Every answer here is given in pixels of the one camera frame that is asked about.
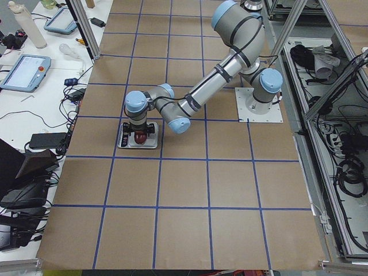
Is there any black flat power brick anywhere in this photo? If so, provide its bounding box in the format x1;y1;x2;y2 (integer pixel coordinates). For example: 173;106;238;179
29;132;66;150

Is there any white cylindrical bottle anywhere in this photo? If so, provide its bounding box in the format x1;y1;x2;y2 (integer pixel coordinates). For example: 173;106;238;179
8;1;47;49

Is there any brown paper table mat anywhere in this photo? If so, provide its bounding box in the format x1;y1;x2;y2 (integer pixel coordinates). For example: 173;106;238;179
37;1;327;270

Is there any red yellow mango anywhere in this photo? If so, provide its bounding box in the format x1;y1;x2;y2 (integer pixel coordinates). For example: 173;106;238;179
134;131;147;145

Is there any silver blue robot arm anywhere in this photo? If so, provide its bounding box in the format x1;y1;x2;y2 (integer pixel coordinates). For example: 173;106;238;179
122;1;283;138

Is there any aluminium frame post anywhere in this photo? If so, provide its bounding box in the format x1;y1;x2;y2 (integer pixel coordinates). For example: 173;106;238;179
66;0;101;60

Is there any blue teach pendant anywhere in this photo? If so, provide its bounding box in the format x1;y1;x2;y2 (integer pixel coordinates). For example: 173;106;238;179
44;7;77;35
1;54;51;93

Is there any black monitor stand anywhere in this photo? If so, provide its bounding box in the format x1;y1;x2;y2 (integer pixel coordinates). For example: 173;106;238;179
1;140;59;209

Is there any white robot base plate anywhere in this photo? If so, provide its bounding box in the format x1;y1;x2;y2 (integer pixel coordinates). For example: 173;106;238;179
235;87;283;123

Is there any blue teach pendant far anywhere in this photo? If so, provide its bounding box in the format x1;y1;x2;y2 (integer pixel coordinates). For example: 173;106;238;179
44;7;77;35

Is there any silver digital kitchen scale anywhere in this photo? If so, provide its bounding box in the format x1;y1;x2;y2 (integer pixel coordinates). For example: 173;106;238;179
117;122;159;149

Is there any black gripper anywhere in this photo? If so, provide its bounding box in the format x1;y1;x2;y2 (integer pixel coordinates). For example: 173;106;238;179
122;122;155;136

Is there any blue teach pendant near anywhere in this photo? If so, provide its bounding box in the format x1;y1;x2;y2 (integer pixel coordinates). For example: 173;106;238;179
1;54;51;93

